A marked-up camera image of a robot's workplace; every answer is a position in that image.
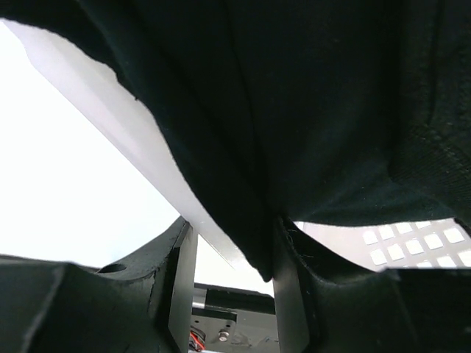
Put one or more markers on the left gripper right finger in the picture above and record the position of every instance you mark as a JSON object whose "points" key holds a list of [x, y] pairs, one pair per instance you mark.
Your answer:
{"points": [[325, 303]]}

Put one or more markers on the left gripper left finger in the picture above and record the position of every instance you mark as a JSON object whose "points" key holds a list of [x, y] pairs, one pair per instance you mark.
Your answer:
{"points": [[140, 303]]}

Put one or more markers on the black t shirts pile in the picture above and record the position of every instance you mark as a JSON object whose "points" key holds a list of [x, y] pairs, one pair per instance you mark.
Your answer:
{"points": [[345, 113]]}

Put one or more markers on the white plastic basket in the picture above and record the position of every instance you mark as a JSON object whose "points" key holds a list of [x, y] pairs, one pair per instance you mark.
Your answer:
{"points": [[86, 176]]}

